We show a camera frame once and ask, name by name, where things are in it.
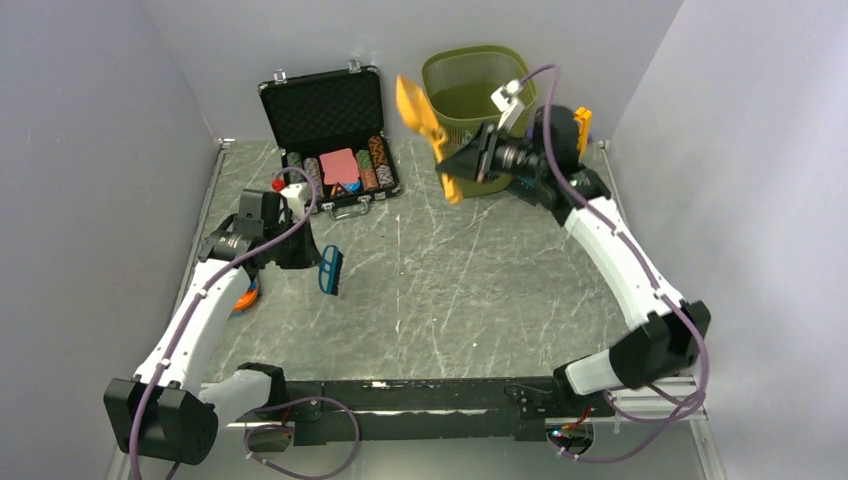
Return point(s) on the orange slotted scoop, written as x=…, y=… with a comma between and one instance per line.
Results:
x=417, y=113

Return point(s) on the toy brick construction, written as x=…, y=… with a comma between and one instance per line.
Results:
x=565, y=139

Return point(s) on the orange toy with blocks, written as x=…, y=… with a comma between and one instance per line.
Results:
x=248, y=299

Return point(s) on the blue hand brush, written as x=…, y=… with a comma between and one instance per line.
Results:
x=330, y=270

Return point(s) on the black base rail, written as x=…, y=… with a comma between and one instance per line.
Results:
x=522, y=408

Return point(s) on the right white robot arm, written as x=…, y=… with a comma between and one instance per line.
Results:
x=664, y=329

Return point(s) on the black poker chip case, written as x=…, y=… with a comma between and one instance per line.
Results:
x=332, y=125

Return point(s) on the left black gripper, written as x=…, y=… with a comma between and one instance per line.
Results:
x=308, y=256

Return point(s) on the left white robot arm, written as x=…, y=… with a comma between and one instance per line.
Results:
x=163, y=411

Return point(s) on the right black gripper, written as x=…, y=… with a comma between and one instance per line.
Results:
x=477, y=160

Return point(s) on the green mesh waste basket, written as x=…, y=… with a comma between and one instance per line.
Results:
x=459, y=83

